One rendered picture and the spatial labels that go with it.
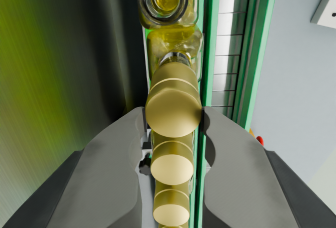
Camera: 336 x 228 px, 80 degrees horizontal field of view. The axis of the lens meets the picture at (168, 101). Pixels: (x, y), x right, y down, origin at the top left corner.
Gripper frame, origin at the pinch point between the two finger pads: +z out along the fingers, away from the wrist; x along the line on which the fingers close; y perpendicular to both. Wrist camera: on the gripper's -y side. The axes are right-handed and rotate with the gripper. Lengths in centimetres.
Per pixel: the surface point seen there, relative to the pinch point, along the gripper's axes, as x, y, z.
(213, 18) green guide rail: 5.4, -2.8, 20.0
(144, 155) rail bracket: -6.4, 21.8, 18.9
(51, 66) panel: -12.3, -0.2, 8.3
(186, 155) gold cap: 0.9, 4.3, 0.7
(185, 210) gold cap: 0.8, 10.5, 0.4
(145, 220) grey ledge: -11, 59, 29
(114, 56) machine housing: -15.2, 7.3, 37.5
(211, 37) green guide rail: 5.2, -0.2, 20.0
